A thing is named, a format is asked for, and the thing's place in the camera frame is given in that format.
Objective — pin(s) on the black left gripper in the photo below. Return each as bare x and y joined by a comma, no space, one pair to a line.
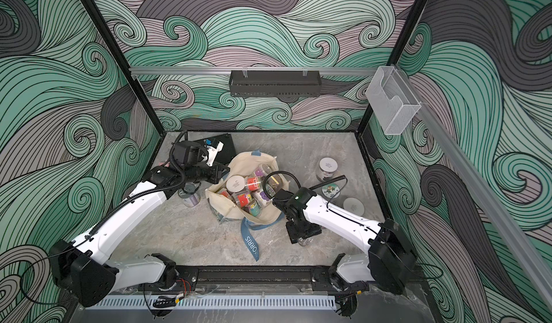
216,174

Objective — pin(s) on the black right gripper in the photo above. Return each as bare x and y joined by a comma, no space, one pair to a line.
293,234

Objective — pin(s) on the purple yellow label seed can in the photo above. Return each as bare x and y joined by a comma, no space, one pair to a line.
189,195

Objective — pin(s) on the cream canvas tote bag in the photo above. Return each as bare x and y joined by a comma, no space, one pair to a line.
242,206

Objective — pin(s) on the clear jar cartoon leaf lid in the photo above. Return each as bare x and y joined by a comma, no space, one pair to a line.
330,191

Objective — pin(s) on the silver tin seed can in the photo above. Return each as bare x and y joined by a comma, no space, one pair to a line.
354,206

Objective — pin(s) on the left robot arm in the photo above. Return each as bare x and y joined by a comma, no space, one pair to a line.
83,266

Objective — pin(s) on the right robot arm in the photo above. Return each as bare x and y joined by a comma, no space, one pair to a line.
387,259

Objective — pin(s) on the red tomato seed jar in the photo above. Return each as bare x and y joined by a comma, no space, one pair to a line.
253,183

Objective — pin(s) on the black ribbed hard case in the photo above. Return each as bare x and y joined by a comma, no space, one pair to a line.
228,152

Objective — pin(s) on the purple flower label jar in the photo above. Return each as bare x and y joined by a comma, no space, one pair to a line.
261,197

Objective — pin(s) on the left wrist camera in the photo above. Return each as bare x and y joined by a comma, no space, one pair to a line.
213,147

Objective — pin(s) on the white slotted cable duct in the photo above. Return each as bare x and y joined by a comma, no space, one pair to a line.
224,302

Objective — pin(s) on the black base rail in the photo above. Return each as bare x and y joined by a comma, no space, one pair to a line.
315,278

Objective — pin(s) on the black wall shelf tray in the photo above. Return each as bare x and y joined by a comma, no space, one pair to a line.
266,83

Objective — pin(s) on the white mesh wall basket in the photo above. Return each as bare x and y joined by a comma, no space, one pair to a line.
393,99

